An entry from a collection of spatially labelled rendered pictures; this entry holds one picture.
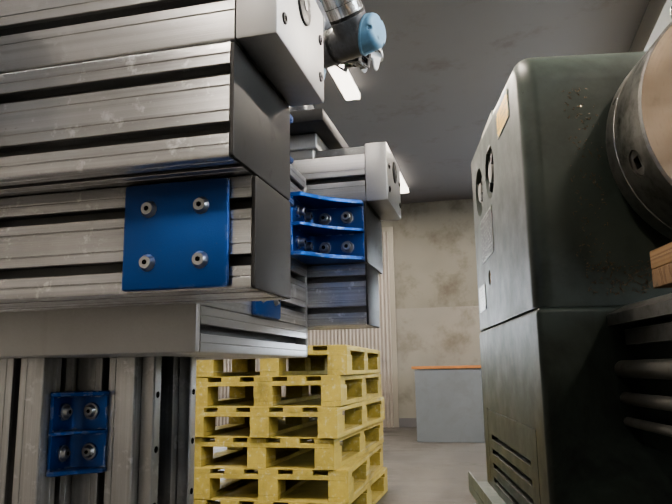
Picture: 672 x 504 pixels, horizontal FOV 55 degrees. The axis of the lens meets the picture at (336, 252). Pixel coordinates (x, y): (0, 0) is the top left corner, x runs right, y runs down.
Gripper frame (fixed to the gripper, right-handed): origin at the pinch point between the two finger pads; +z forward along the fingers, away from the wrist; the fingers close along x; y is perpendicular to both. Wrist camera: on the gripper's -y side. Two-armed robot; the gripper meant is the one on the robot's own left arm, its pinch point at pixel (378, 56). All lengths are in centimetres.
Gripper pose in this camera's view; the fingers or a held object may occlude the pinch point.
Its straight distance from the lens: 176.0
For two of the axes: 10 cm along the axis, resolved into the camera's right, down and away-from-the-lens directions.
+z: 5.8, 1.4, 8.1
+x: 8.1, 0.2, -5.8
